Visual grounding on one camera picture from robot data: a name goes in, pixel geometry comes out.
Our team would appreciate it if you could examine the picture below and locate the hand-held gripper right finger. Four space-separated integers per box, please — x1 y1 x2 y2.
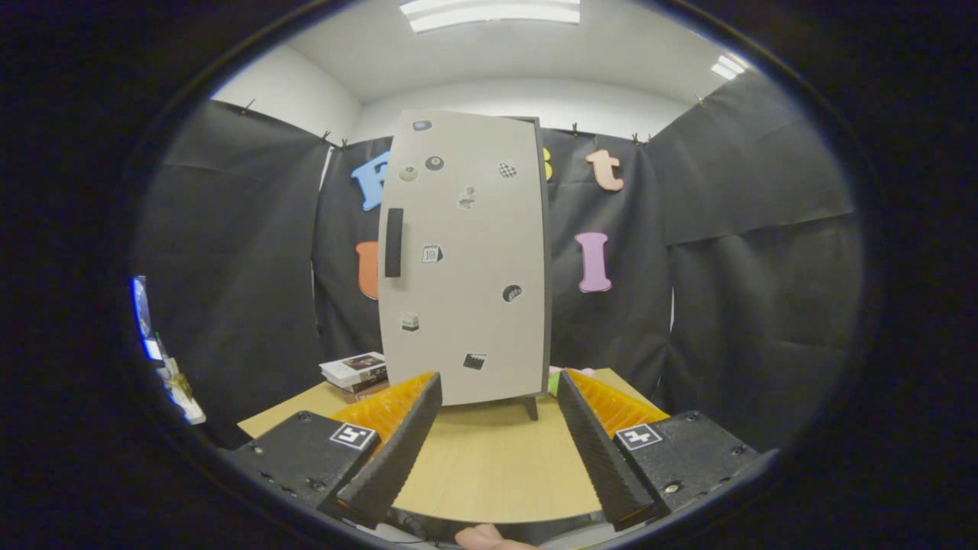
556 369 765 532

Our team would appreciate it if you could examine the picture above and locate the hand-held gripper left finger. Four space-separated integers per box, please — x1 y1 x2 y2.
225 371 444 529

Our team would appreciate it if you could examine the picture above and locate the grey shoe cabinet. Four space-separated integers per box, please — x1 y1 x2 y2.
377 109 554 421

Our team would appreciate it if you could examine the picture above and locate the grey shoe cabinet door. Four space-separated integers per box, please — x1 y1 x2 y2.
377 109 548 407

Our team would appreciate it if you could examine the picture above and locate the dark brown book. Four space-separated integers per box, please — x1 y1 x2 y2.
344 378 390 402

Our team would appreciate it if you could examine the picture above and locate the green and pink plush toy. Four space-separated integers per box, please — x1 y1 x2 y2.
548 367 595 398

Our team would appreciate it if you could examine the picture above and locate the white plastic object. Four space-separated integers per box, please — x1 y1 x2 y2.
157 355 207 425

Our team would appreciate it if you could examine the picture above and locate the black backdrop cloth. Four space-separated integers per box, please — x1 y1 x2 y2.
131 69 864 451

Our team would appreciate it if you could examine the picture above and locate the large ceiling light panel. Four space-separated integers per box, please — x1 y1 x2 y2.
399 0 581 34

